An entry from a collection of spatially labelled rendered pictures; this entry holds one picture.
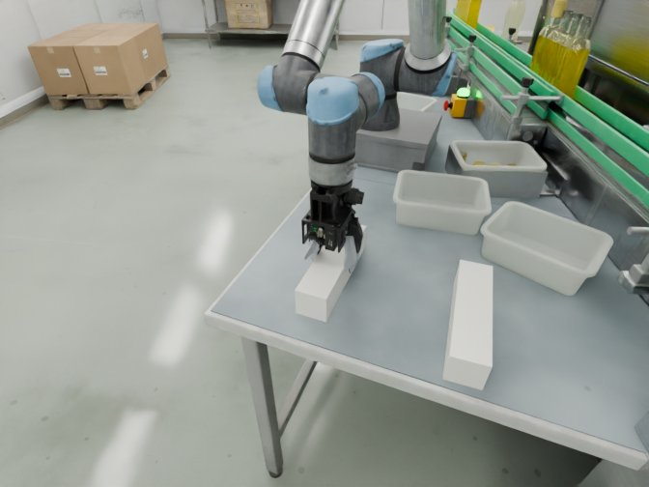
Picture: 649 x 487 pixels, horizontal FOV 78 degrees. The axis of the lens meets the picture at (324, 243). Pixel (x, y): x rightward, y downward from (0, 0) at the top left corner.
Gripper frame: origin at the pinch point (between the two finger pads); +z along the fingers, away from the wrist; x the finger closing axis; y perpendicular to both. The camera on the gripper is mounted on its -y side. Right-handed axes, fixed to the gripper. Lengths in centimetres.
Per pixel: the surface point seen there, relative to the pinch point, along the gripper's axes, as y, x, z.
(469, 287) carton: -0.3, 26.0, -1.8
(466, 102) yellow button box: -104, 15, -2
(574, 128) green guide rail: -61, 45, -12
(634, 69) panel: -78, 56, -24
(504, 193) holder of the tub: -47, 32, 3
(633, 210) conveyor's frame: -28, 54, -8
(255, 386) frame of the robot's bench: 14.6, -13.7, 31.2
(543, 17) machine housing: -148, 35, -25
